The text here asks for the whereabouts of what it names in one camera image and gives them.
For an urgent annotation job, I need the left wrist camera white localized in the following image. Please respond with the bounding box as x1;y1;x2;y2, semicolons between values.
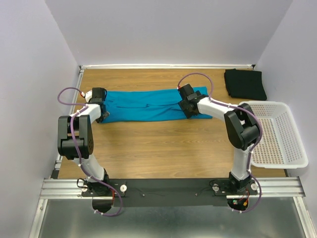
80;90;92;102

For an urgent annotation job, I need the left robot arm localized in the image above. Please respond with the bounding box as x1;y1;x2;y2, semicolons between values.
57;87;113;196

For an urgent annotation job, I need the aluminium left rail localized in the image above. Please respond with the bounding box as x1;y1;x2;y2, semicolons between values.
50;69;84;179

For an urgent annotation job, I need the aluminium rail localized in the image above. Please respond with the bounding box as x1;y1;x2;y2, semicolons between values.
50;69;84;179
80;64;254;69
40;177;305;199

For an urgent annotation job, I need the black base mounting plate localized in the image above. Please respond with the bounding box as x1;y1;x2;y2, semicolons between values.
79;178;258;212

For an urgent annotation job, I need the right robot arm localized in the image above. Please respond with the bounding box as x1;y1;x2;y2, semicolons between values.
178;84;263;194

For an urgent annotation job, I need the blue t shirt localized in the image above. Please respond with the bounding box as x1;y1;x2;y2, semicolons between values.
99;86;213;124

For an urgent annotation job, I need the purple cable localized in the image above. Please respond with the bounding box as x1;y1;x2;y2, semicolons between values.
177;72;263;214
57;87;123;217

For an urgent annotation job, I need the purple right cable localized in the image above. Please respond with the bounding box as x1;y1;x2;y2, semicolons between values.
177;72;263;214

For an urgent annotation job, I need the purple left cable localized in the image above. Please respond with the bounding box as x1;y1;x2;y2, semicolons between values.
57;87;123;217

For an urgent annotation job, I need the aluminium back rail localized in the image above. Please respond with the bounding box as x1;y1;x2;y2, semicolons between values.
80;64;254;69

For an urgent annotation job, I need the folded black t shirt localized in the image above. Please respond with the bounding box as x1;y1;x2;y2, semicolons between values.
224;69;267;101

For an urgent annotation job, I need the white plastic basket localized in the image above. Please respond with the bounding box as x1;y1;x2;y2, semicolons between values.
246;101;309;169

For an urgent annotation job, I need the aluminium front rail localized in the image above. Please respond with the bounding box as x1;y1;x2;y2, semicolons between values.
40;177;305;199

